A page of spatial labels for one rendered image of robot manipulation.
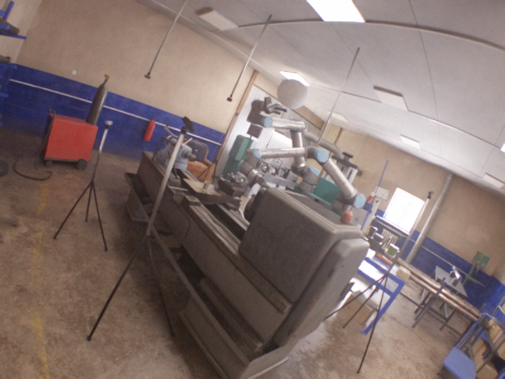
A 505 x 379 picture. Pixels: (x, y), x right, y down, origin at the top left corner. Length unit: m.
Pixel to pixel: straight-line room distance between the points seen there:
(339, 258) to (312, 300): 0.29
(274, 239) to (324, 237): 0.33
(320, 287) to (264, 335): 0.49
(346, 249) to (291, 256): 0.32
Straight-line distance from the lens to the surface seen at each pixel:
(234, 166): 6.73
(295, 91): 5.73
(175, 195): 2.17
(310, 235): 1.34
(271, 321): 1.56
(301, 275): 1.39
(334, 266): 1.33
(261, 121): 1.98
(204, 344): 2.05
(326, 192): 2.78
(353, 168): 2.76
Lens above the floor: 1.57
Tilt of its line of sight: 11 degrees down
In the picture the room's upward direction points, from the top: 25 degrees clockwise
